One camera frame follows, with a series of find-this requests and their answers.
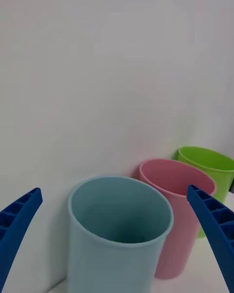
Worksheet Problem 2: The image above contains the pale blue plastic bin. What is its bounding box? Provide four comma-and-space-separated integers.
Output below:
67, 175, 175, 293

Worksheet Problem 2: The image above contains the pink plastic bin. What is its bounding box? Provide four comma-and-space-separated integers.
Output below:
139, 158, 217, 280

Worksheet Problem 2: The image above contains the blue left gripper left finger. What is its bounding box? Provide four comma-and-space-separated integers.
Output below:
0, 187, 43, 291

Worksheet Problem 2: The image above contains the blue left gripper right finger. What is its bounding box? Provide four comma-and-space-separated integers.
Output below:
187, 184, 234, 293

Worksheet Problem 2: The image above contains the green plastic bin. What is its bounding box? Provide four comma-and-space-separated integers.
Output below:
177, 146, 234, 238

